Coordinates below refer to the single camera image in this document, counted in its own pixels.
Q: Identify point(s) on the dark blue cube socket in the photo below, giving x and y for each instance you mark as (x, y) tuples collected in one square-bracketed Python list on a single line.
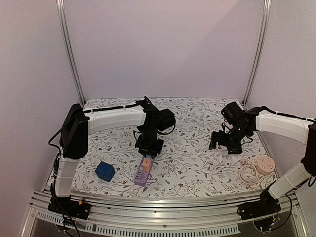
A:
[(105, 171)]

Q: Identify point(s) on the right aluminium frame post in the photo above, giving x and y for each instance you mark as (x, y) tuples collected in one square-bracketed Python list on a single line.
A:
[(258, 51)]

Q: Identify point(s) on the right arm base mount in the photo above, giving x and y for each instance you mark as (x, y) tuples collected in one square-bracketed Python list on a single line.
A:
[(264, 206)]

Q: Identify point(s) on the purple power strip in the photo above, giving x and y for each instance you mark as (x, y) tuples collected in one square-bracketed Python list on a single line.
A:
[(141, 176)]

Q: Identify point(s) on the aluminium front rail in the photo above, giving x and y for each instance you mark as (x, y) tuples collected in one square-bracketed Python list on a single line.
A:
[(211, 216)]

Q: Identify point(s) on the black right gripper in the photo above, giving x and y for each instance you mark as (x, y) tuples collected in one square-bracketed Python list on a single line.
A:
[(222, 137)]

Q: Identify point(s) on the left aluminium frame post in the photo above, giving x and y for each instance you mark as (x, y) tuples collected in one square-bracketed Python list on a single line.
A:
[(69, 51)]

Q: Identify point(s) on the floral table cloth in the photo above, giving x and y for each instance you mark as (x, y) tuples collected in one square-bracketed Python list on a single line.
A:
[(185, 168)]

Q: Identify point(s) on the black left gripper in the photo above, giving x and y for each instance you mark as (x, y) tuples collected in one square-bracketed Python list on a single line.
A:
[(154, 151)]

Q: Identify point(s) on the pink plug adapter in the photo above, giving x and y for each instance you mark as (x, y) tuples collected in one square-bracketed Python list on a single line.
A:
[(147, 164)]

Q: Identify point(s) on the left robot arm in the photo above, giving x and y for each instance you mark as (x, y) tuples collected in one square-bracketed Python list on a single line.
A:
[(80, 123)]

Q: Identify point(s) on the aluminium frame post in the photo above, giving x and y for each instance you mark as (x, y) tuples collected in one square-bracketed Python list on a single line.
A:
[(69, 51), (258, 51)]

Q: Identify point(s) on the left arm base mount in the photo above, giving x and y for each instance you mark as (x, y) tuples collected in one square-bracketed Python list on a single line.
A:
[(67, 207)]

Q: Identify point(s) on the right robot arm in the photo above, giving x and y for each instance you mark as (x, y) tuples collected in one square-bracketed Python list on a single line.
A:
[(240, 124)]

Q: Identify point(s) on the pink round power socket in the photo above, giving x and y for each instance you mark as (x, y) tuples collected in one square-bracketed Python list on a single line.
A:
[(265, 165)]

